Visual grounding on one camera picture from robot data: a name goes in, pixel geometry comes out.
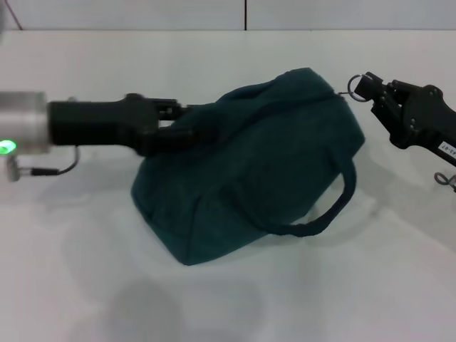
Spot right gripper cable with plug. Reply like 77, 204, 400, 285
434, 172, 456, 193

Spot left gripper cable with plug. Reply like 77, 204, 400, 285
5, 145, 80, 182

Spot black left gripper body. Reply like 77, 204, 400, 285
47, 93, 160, 158

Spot gripper cable with plug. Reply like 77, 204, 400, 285
5, 145, 80, 182
434, 172, 456, 193

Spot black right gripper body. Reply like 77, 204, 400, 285
389, 83, 456, 164

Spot dark teal insulated bag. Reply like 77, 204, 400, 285
130, 66, 368, 266

